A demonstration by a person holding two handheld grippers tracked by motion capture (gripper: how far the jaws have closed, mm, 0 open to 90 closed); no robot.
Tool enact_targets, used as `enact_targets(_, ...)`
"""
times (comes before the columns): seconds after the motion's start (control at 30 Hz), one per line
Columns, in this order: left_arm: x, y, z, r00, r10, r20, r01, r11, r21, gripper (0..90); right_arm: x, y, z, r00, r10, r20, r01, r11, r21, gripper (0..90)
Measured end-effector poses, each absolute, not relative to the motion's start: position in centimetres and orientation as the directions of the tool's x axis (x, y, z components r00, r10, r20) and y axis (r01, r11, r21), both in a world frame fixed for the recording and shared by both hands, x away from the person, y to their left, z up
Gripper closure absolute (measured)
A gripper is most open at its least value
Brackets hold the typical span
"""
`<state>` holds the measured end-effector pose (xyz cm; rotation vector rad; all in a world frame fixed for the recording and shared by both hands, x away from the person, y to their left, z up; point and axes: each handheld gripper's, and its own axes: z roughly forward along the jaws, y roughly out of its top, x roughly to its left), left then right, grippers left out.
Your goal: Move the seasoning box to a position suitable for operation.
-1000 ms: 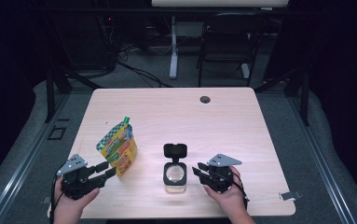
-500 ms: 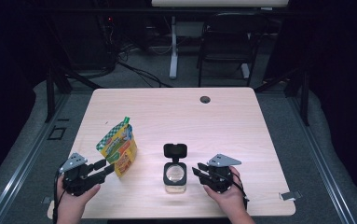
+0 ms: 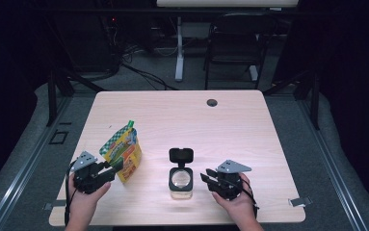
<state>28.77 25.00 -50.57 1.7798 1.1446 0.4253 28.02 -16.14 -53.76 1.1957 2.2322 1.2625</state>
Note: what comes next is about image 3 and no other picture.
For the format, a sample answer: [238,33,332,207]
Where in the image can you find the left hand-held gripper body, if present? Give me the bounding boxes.
[70,150,117,195]

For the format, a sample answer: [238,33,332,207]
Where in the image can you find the grey tape strip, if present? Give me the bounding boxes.
[287,196,313,208]
[42,199,67,212]

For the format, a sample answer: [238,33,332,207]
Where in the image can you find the hand-held gripper cable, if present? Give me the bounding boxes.
[64,159,78,227]
[240,178,261,219]

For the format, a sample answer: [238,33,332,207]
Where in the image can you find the person's left hand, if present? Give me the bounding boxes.
[67,174,113,226]

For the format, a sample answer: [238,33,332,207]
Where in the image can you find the black floor cables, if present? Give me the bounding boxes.
[119,47,179,91]

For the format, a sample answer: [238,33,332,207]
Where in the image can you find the right hand-held gripper cable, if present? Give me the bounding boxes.
[240,178,261,219]

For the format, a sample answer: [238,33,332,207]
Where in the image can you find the black metal stand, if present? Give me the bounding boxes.
[262,67,322,131]
[45,67,107,127]

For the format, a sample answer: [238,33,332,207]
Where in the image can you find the black folding chair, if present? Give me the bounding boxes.
[202,13,278,91]

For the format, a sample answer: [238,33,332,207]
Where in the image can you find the clear square jar black lid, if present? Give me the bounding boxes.
[168,146,195,200]

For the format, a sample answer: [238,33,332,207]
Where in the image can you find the white desk foot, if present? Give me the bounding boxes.
[248,64,259,82]

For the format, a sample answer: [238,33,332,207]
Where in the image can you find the white desk leg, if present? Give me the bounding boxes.
[174,16,186,83]

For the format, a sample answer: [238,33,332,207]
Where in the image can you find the person's right hand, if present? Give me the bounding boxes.
[211,172,258,224]

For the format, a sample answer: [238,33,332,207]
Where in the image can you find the left hand-held gripper cable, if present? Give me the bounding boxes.
[64,159,78,227]

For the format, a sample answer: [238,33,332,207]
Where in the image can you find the yellow snack pouch green spout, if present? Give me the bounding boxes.
[98,119,143,184]

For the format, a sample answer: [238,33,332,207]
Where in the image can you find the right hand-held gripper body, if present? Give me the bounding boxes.
[211,159,252,202]

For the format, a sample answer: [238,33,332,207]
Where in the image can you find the aluminium floor rail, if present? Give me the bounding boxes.
[0,95,74,231]
[296,98,369,231]

